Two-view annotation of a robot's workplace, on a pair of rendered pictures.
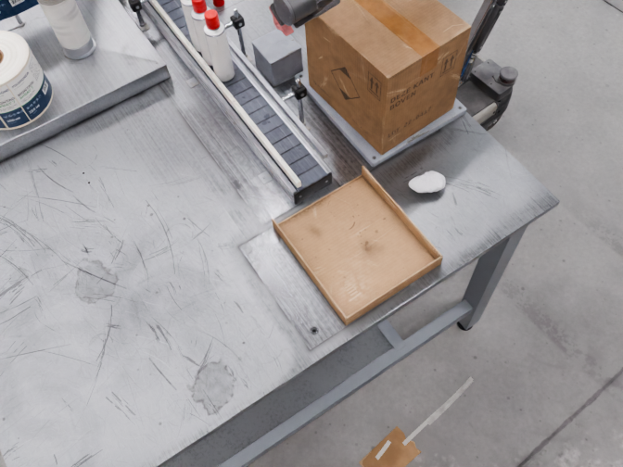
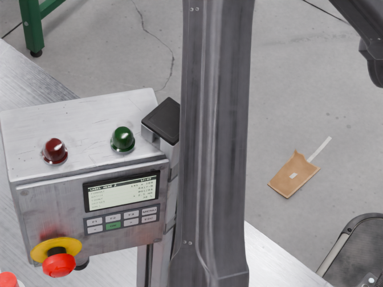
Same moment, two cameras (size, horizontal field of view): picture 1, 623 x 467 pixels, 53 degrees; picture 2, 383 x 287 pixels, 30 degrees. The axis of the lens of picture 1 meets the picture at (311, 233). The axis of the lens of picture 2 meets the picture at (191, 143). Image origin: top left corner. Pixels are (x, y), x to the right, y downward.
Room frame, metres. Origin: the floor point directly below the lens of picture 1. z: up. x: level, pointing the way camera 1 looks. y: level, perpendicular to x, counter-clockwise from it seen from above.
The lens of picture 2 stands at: (1.25, 0.46, 2.08)
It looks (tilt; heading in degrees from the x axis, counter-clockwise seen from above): 54 degrees down; 332
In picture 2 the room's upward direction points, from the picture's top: 7 degrees clockwise
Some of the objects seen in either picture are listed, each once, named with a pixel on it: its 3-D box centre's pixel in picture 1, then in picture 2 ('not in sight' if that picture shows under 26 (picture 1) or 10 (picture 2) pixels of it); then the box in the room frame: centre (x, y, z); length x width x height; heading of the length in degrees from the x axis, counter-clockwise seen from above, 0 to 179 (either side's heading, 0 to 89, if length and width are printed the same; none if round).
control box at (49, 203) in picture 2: not in sight; (89, 182); (1.68, 0.36, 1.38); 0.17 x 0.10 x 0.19; 84
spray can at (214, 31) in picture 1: (218, 46); not in sight; (1.19, 0.19, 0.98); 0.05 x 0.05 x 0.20
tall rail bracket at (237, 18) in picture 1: (233, 37); not in sight; (1.30, 0.16, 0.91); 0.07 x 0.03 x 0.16; 119
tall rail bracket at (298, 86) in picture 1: (293, 107); not in sight; (1.03, 0.01, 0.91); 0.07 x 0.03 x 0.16; 119
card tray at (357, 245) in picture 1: (355, 241); not in sight; (0.67, -0.10, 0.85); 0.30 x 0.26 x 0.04; 29
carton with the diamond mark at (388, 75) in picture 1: (382, 58); not in sight; (1.09, -0.21, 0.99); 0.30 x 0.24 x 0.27; 32
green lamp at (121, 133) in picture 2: not in sight; (122, 138); (1.66, 0.32, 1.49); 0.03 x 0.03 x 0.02
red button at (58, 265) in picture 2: not in sight; (58, 261); (1.62, 0.41, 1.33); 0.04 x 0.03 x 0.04; 84
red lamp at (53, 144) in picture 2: not in sight; (54, 150); (1.67, 0.39, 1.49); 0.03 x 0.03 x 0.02
